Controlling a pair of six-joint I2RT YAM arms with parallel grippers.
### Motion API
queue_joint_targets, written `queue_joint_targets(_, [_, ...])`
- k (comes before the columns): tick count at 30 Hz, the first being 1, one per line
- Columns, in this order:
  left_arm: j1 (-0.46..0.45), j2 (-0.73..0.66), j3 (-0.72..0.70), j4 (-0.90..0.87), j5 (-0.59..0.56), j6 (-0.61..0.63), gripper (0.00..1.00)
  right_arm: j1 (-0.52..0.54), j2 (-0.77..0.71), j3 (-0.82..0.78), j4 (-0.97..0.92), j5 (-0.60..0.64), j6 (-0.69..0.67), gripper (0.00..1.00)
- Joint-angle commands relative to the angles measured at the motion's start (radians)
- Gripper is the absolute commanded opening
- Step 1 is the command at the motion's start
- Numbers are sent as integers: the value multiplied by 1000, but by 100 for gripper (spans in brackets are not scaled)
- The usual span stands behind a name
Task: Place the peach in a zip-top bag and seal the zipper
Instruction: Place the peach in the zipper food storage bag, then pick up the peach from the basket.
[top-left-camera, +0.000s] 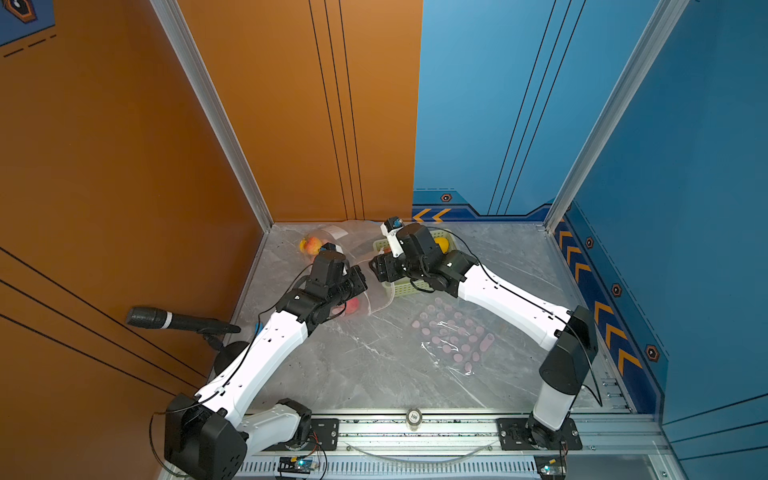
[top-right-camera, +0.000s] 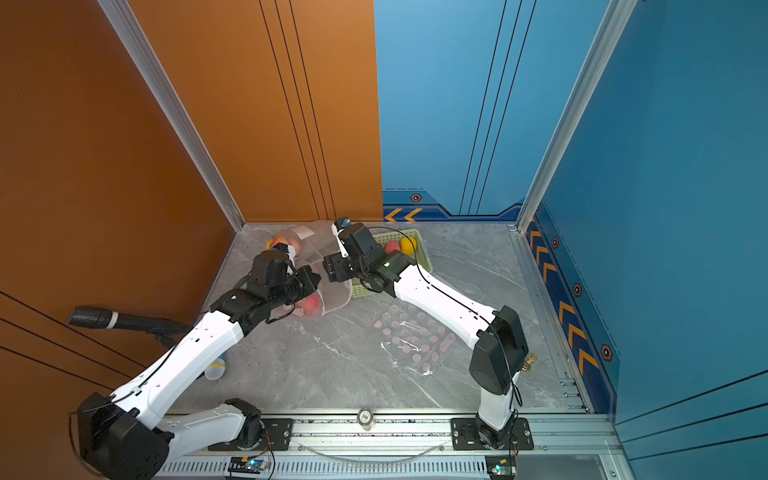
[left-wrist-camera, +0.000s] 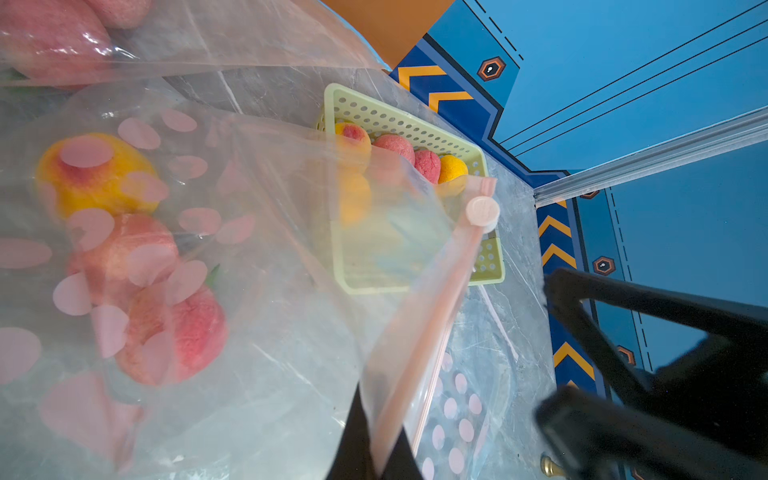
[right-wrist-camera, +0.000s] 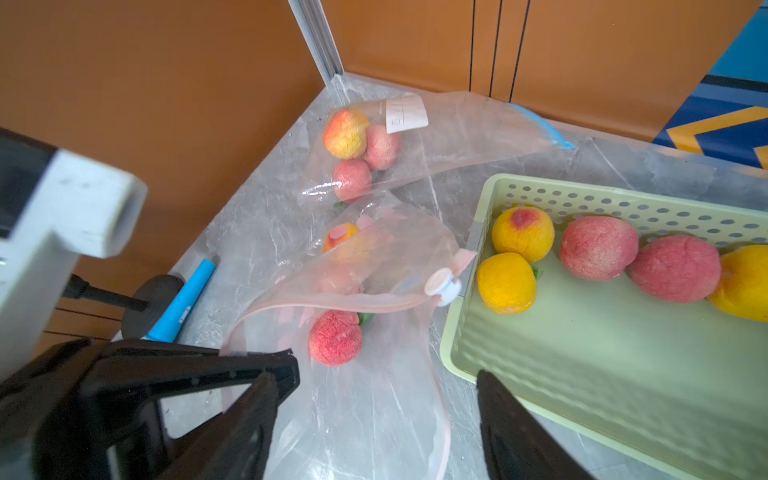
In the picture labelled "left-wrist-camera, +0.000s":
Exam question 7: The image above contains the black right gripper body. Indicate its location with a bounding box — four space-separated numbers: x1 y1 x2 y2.
635 335 767 462

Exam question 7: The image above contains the aluminium corner post right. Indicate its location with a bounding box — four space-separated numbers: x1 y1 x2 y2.
534 106 767 208

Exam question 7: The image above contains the yellow basket peach right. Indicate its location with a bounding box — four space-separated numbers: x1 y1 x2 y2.
437 155 468 197

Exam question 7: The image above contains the pink basket peach right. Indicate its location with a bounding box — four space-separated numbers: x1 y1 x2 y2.
414 150 442 184

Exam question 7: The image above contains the pink basket peach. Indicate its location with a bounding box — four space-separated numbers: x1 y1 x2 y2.
414 150 442 184
371 134 415 183

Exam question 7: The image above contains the pink-trimmed bag of bags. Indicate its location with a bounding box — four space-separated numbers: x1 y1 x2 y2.
416 285 555 479

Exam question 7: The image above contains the plain yellow peach with leaf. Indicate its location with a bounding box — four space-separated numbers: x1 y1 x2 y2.
338 171 372 225

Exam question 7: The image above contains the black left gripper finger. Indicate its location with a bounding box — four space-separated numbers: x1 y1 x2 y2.
326 387 423 480

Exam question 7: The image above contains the large pink peach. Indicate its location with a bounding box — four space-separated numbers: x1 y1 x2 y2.
67 214 180 310

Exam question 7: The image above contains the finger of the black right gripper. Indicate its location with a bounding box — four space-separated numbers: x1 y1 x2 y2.
534 387 767 479
544 269 767 396

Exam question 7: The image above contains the pink basket peach left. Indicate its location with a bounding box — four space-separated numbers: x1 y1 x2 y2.
371 134 415 183

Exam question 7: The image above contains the green perforated plastic basket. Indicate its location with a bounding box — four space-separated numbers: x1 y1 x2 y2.
313 83 497 295

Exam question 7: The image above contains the clear zip-top bag pink zipper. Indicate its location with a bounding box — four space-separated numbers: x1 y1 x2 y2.
1 83 499 479

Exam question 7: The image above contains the clear zip-top bag blue zipper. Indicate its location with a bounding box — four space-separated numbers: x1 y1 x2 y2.
1 1 386 89

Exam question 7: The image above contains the yellow red-blush basket peach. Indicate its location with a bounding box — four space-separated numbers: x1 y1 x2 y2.
334 121 372 172

